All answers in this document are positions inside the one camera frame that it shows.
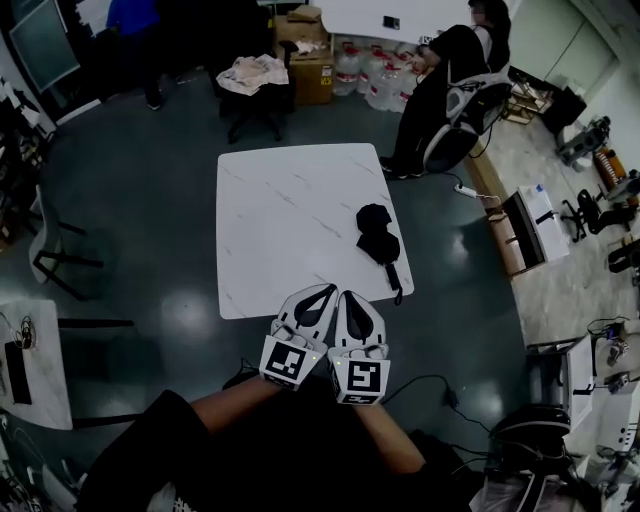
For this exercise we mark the round black shell chair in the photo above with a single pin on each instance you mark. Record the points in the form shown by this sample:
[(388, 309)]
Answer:
[(450, 145)]

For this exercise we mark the black box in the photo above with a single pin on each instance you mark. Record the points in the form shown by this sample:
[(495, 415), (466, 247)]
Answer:
[(565, 110)]

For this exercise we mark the plain cardboard box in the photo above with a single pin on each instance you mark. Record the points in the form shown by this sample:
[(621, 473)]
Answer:
[(300, 35)]

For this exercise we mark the beige crumpled cloth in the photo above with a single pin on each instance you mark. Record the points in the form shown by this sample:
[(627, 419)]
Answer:
[(250, 75)]

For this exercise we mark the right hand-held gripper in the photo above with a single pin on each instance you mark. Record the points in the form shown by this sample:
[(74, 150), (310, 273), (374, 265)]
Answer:
[(362, 377)]

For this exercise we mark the grey robot machine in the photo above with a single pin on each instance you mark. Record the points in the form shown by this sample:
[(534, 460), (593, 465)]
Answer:
[(582, 142)]

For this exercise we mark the small marble side table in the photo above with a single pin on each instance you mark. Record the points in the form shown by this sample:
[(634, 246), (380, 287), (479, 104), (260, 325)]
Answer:
[(47, 370)]

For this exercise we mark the orange ribbed device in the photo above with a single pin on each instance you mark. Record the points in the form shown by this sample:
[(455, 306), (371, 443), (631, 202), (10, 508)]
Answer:
[(610, 167)]

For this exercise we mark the white marble table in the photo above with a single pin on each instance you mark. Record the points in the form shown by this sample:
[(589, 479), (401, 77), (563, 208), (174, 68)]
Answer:
[(290, 225)]

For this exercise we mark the person's right forearm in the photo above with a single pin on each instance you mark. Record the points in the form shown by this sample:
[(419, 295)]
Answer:
[(387, 440)]

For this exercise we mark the black wheeled chair base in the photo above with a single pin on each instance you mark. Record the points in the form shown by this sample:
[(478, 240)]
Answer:
[(585, 212)]

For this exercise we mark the person's left forearm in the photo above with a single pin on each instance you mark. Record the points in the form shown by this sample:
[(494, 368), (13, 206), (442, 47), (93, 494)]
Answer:
[(235, 407)]

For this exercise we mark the large grey display screen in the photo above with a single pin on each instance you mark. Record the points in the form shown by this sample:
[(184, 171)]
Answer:
[(45, 45)]

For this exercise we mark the wooden rack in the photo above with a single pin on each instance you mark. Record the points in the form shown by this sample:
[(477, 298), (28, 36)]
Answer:
[(525, 100)]

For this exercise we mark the black tablet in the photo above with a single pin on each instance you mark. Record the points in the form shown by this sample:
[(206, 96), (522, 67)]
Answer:
[(17, 375)]

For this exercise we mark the white power strip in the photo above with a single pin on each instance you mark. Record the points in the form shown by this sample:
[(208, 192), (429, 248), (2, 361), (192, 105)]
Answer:
[(464, 190)]

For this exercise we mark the person's black clothing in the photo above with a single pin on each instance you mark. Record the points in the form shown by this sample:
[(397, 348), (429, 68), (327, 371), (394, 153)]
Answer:
[(300, 465)]

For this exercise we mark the white chair with black legs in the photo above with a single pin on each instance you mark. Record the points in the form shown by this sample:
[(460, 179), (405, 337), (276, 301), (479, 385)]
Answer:
[(42, 235)]

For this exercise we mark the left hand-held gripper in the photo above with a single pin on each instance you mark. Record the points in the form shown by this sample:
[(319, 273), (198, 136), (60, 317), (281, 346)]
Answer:
[(285, 362)]

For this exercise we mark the black metal chair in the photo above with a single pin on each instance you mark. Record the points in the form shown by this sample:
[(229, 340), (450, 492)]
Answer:
[(100, 370)]

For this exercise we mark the white black office chair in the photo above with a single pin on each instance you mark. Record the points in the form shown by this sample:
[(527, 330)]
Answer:
[(530, 492)]

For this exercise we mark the clear water jug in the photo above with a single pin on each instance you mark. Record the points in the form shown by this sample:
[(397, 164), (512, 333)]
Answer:
[(369, 65), (387, 85), (411, 90), (346, 72)]

